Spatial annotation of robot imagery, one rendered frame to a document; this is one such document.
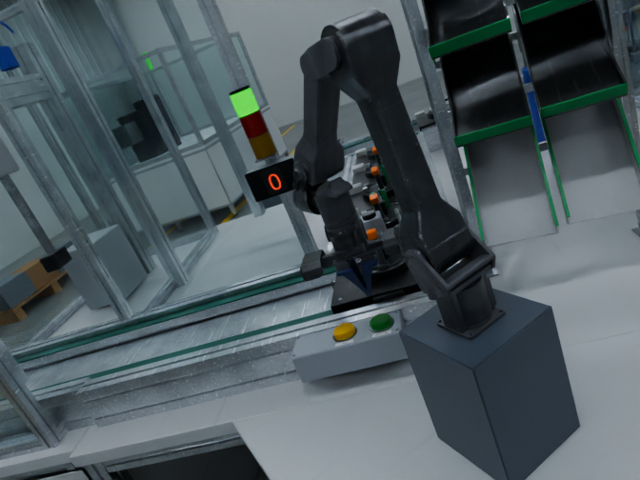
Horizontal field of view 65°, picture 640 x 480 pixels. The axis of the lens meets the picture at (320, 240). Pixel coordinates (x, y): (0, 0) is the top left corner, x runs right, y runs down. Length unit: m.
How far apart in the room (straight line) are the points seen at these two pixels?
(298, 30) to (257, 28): 0.96
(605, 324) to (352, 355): 0.43
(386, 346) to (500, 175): 0.41
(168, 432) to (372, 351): 0.47
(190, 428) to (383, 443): 0.42
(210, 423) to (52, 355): 0.69
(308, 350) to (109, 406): 0.51
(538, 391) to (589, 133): 0.56
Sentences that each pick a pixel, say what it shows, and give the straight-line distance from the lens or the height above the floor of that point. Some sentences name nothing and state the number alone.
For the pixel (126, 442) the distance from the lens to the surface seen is 1.19.
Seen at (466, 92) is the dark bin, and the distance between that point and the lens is 1.06.
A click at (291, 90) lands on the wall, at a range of 12.16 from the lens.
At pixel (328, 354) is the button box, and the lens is 0.92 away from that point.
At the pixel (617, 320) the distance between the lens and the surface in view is 0.98.
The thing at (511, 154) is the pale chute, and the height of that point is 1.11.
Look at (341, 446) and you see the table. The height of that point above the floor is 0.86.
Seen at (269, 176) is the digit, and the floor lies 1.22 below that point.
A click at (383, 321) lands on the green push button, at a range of 0.90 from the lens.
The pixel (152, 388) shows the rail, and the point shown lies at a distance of 1.17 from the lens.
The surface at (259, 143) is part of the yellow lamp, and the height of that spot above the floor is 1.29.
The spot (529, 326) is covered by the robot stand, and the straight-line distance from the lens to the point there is 0.65.
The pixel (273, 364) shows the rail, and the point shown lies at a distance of 1.04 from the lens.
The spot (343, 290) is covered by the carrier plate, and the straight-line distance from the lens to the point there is 1.05.
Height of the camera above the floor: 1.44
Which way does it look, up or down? 20 degrees down
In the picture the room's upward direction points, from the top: 22 degrees counter-clockwise
